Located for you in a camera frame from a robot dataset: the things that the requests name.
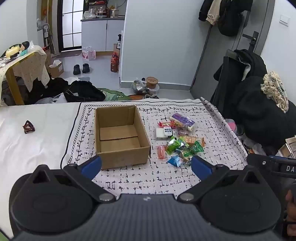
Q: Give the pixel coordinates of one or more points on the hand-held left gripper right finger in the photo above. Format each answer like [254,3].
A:
[201,167]

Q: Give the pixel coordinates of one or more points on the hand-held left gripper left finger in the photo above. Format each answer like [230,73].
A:
[92,166]

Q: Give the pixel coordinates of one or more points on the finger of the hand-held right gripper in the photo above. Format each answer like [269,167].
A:
[259,161]

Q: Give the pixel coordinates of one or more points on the green snack packet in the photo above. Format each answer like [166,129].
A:
[173,146]
[196,148]

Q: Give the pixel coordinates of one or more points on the cookie packet with green ends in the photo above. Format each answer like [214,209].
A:
[185,154]

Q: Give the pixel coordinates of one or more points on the blue snack packet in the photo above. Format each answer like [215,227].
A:
[175,161]

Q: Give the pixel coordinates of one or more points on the cracker packet with orange ends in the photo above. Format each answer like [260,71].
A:
[190,140]

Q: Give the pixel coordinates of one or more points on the small mauve snack packet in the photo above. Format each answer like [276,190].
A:
[182,132]

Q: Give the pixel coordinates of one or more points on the orange snack packet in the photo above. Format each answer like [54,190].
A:
[161,152]

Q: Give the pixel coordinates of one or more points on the purple snack packet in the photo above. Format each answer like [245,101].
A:
[183,120]

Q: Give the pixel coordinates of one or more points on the white snack packet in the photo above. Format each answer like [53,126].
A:
[161,134]

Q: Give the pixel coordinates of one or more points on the red snack packet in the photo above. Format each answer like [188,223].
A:
[165,124]

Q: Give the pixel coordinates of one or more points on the person's right hand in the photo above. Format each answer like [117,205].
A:
[290,199]

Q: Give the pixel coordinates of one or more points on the white plastic bag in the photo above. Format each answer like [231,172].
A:
[254,147]

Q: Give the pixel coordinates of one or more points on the open paper box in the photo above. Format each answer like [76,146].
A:
[289,147]

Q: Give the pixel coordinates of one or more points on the black and white patterned cloth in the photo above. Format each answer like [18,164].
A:
[161,176]

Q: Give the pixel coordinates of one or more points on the pink soft item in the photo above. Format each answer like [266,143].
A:
[231,127]

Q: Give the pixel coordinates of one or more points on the black fleece clothes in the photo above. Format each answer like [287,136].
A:
[261,109]

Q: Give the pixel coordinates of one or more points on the white bed sheet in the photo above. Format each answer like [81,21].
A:
[34,150]

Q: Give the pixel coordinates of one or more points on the green floor mat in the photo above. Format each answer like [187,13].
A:
[115,95]

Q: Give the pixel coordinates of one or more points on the beige fringed scarf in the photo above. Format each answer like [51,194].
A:
[275,88]

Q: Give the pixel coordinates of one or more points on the brown hair clip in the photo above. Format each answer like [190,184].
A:
[27,128]

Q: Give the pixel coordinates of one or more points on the black bag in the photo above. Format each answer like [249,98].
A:
[85,91]

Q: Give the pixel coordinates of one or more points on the grey shoe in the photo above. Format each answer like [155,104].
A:
[151,96]

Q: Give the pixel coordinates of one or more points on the pile of black clothes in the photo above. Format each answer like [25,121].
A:
[46,89]

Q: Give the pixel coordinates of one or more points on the black chair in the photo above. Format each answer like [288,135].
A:
[227,76]

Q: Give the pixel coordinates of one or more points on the clear plastic bag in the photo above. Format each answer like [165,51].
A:
[138,87]

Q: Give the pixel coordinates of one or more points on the grey door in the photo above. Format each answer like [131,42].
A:
[208,69]

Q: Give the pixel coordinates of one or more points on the brown round container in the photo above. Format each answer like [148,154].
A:
[152,81]

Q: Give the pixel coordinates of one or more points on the cardboard box with white paper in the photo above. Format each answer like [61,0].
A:
[56,70]

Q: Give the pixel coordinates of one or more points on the jug of red liquid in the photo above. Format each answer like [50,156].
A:
[114,62]

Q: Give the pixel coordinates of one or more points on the pack of water bottles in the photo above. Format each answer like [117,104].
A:
[89,53]

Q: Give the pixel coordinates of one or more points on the wooden table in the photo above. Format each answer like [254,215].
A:
[13,85]

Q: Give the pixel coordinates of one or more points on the dotted cream tablecloth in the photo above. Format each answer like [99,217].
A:
[30,69]

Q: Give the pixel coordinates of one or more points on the plain cardboard box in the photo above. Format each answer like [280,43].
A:
[48,55]

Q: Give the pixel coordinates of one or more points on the black spray bottle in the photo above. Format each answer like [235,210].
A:
[119,42]

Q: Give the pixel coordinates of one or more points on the white kitchen cabinet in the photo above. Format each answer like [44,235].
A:
[99,34]

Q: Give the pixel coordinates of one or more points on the plush doll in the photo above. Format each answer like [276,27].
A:
[23,46]

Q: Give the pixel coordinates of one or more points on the white fan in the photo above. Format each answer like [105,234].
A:
[47,29]

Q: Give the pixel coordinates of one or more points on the black framed glass door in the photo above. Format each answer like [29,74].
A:
[69,23]

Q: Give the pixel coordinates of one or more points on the large black hanging jacket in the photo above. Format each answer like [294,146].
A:
[231,18]

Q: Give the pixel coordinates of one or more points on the row of kitchen bottles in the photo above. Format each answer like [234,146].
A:
[100,12]

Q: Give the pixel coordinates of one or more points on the beige hanging garment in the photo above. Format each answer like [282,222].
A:
[214,14]

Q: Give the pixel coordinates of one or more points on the small black hanging jacket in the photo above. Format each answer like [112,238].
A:
[204,10]

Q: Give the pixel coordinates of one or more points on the white light switch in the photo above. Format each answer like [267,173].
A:
[284,20]

